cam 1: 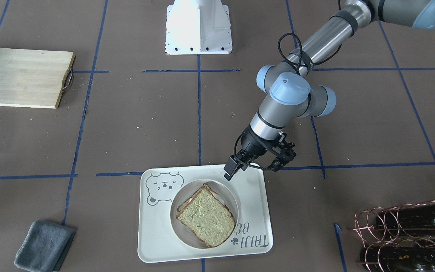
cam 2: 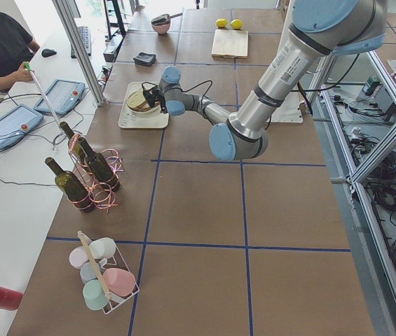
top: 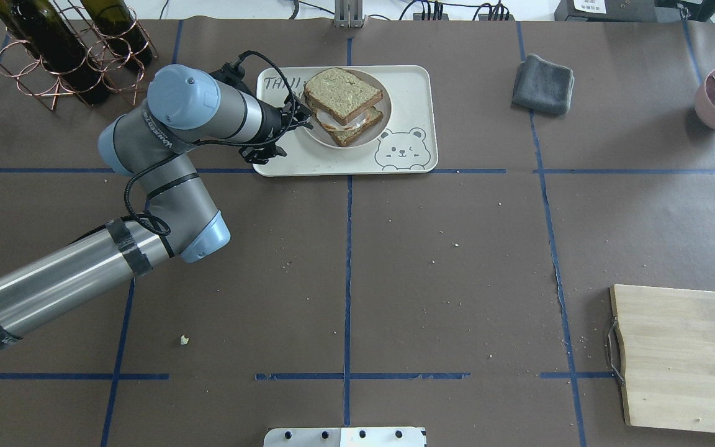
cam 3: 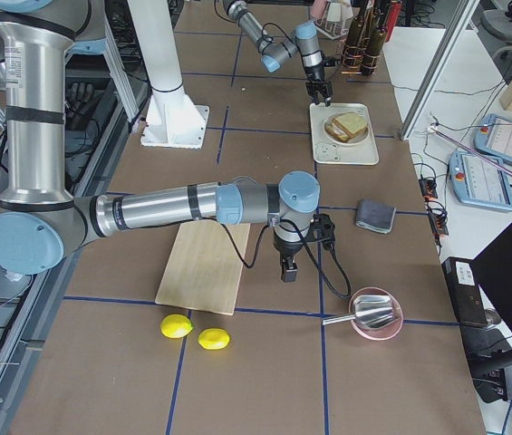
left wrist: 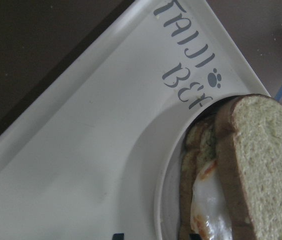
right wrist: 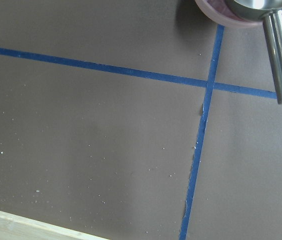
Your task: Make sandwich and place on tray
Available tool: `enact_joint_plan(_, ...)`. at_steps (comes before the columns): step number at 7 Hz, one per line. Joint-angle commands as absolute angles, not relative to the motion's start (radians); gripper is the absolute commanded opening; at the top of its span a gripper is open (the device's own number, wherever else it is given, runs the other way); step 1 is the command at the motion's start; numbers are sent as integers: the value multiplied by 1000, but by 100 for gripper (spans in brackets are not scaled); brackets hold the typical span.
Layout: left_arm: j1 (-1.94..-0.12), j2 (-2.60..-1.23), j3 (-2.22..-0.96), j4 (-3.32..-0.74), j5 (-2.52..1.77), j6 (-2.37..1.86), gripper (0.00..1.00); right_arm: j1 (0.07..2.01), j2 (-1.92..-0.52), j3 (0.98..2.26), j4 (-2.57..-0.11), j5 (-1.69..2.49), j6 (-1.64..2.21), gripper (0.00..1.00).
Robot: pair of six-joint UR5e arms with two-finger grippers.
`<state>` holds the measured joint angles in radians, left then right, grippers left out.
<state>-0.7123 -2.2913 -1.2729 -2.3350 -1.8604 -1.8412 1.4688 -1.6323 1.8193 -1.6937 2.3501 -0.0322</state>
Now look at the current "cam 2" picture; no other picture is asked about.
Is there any pink cup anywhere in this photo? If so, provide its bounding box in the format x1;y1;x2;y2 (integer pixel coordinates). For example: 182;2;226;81
102;268;136;297

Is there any blue teach pendant far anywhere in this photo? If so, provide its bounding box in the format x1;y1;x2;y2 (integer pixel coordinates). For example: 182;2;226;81
45;79;86;117

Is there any yellow lemon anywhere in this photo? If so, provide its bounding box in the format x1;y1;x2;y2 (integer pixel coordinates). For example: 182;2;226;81
216;18;228;28
230;19;243;30

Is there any dark wine bottle right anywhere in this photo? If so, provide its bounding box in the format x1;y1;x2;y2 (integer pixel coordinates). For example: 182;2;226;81
78;136;121;191

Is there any pink green stick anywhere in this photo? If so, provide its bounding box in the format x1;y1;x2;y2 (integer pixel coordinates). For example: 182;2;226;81
23;62;62;131

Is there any white cup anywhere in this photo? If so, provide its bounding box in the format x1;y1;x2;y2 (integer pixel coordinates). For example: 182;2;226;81
89;237;116;259

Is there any yellow lemon right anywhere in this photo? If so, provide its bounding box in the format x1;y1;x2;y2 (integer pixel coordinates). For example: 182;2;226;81
230;19;243;30

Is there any lilac cup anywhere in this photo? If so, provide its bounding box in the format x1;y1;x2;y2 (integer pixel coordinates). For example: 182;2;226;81
69;246;89;270

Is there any blue teach pendant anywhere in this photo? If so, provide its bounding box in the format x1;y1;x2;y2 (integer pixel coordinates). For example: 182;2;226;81
0;104;43;150
45;79;86;117

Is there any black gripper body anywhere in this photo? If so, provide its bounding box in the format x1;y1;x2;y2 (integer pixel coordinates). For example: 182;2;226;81
156;89;167;111

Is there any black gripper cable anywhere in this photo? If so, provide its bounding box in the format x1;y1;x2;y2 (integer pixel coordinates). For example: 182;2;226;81
183;80;216;106

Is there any pink bowl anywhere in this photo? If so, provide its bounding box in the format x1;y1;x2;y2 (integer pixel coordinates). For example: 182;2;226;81
151;22;170;35

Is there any white wire cup rack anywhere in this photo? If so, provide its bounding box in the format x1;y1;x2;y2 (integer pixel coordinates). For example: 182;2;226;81
69;230;139;314

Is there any blue teach pendant near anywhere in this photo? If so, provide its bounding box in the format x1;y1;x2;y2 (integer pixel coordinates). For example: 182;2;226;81
0;104;43;150

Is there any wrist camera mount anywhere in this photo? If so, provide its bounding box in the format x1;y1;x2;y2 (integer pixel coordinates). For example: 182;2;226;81
141;82;158;108

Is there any metal scoop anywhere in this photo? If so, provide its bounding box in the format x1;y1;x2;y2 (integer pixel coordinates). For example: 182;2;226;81
151;13;182;25

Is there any wooden cutting board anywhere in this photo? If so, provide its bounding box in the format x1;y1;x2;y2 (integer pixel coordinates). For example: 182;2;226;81
211;29;249;59

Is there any dark wine bottle left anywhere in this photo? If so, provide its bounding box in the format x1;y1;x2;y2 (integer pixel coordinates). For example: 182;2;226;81
45;157;95;213

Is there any black keyboard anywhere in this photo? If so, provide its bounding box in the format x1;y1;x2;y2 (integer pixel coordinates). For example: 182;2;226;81
77;26;92;56

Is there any white round plate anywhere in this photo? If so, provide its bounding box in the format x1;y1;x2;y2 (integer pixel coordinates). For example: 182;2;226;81
125;88;160;113

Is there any grey folded cloth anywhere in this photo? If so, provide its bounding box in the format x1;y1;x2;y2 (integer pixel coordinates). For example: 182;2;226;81
133;52;156;67

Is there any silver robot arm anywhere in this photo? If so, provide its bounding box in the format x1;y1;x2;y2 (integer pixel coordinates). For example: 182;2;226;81
158;0;388;161

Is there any dark wine bottle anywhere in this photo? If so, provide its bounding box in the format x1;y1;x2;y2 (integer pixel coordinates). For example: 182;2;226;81
78;136;121;191
60;121;86;167
45;157;95;213

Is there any seated person black shirt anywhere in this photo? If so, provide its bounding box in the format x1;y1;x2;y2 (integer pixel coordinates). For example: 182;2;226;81
0;12;39;92

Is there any black computer mouse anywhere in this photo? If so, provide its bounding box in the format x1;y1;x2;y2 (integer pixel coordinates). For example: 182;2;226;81
41;48;57;58

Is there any yellow lemon left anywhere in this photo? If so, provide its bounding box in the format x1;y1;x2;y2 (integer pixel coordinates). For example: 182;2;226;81
216;18;228;28

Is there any aluminium frame post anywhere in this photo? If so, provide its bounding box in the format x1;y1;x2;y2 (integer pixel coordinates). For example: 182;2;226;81
52;0;105;106

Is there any mint green cup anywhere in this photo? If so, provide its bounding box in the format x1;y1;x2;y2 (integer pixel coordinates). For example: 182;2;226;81
82;279;109;311

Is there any white bear tray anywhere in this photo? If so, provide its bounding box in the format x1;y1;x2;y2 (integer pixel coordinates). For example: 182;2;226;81
118;82;169;129

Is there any copper wire bottle rack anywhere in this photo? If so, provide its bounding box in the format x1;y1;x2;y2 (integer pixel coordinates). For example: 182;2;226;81
69;148;125;213

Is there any bread slice under egg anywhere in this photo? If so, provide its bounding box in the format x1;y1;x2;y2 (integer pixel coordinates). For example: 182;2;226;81
137;101;160;112

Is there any grey blue cup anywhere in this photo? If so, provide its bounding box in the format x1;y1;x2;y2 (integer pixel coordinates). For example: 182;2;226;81
80;262;97;284

